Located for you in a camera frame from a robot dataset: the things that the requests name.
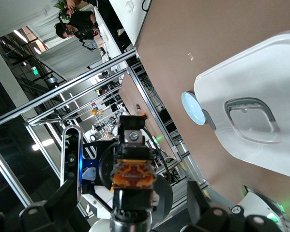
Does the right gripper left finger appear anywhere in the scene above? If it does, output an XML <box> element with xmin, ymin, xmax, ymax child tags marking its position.
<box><xmin>18</xmin><ymin>178</ymin><xmax>82</xmax><ymax>232</ymax></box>

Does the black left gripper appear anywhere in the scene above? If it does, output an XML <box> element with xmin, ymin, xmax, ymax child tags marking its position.
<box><xmin>98</xmin><ymin>115</ymin><xmax>174</xmax><ymax>232</ymax></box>

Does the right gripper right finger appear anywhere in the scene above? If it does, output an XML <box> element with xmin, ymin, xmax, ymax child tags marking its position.
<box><xmin>185</xmin><ymin>180</ymin><xmax>235</xmax><ymax>232</ymax></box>

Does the neighbouring brown table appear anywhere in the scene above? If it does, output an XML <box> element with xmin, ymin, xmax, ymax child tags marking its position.
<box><xmin>119</xmin><ymin>72</ymin><xmax>177</xmax><ymax>158</ymax></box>

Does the light blue round plate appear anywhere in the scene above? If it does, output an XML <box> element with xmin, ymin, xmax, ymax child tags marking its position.
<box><xmin>181</xmin><ymin>91</ymin><xmax>206</xmax><ymax>126</ymax></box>

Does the white desk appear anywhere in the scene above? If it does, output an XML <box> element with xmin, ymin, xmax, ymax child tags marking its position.
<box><xmin>93</xmin><ymin>6</ymin><xmax>128</xmax><ymax>61</ymax></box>

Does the white lidded box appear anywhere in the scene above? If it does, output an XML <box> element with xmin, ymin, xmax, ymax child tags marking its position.
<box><xmin>194</xmin><ymin>30</ymin><xmax>290</xmax><ymax>181</ymax></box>

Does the person in black shirt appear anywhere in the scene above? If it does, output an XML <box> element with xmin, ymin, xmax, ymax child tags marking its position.
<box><xmin>54</xmin><ymin>9</ymin><xmax>101</xmax><ymax>50</ymax></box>

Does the green potted plant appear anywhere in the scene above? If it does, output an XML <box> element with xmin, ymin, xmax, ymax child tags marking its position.
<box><xmin>54</xmin><ymin>0</ymin><xmax>72</xmax><ymax>12</ymax></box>

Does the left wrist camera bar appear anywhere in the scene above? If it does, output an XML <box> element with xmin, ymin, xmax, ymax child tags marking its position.
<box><xmin>61</xmin><ymin>125</ymin><xmax>83</xmax><ymax>202</ymax></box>

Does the aluminium frame cage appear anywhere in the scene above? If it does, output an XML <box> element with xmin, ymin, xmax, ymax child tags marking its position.
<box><xmin>0</xmin><ymin>47</ymin><xmax>208</xmax><ymax>208</ymax></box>

